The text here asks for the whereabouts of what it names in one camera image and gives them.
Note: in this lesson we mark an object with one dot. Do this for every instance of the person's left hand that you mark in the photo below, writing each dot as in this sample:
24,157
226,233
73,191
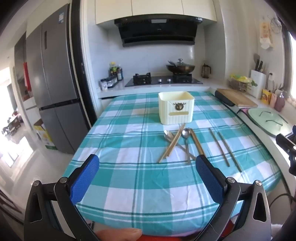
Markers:
119,234

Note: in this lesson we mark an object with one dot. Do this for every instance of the silver metal spoon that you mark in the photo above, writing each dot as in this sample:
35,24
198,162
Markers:
185,133
168,135

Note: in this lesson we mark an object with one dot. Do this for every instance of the pink cups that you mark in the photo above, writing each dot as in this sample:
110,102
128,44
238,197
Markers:
278,103

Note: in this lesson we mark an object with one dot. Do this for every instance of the yellow cardboard box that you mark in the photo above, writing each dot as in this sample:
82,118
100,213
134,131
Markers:
44,135

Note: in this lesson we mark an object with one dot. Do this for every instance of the red hanging cloth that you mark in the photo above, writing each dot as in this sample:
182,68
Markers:
27,76

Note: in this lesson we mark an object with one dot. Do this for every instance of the black tray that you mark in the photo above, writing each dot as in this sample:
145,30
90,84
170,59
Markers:
223,98

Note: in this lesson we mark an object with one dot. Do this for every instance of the dark wok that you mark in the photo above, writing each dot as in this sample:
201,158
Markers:
180,69

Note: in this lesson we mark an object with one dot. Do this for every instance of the dark sauce bottle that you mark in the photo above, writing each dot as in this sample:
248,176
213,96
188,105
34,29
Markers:
119,73

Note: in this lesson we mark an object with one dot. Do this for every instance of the black gas stove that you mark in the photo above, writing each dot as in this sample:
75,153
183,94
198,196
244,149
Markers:
161,80

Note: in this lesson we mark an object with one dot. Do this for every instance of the garlic bulbs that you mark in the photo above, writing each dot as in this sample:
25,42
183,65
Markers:
291,100

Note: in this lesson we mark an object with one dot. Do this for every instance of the rack of spice jars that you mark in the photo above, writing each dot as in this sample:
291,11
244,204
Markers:
112,81

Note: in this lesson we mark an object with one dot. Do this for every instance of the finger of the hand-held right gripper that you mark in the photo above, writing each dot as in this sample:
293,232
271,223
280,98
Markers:
288,144
294,129

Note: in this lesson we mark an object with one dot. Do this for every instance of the yellow packet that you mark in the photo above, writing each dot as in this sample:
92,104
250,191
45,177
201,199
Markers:
266,96

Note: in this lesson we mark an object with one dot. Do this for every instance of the light bamboo chopstick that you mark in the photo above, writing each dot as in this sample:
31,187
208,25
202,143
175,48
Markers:
170,147
174,143

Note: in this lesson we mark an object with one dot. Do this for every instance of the grey refrigerator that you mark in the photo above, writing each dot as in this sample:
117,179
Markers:
57,76

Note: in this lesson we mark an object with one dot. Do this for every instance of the black range hood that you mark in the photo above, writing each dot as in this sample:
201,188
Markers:
157,32

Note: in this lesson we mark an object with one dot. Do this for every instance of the glass pitcher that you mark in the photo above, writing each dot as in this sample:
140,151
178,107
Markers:
205,71

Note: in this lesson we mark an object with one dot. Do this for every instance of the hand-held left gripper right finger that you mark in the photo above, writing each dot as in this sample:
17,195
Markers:
209,177

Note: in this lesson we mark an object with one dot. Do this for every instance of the yellow-capped oil bottle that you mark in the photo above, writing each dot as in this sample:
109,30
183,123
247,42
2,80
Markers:
112,69

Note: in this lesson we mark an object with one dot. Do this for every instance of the cream ribbed utensil holder box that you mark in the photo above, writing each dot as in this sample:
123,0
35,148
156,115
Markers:
175,115

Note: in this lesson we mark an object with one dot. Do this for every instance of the white knife block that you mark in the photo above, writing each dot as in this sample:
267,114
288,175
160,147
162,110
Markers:
258,84

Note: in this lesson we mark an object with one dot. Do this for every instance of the pink cloth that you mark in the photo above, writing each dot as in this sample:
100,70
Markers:
242,111

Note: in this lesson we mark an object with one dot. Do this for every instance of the teal plaid tablecloth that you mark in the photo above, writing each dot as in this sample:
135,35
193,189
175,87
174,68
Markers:
143,180

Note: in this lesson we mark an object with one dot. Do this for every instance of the hanging wall cloth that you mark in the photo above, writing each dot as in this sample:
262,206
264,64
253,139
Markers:
265,32

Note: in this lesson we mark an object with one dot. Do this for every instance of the wooden cutting board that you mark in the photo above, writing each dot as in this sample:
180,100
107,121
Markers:
238,97

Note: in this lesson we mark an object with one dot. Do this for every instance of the metal ladle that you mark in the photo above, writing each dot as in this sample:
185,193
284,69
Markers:
172,63

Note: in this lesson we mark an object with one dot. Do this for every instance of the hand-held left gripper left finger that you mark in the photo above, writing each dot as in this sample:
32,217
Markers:
85,176

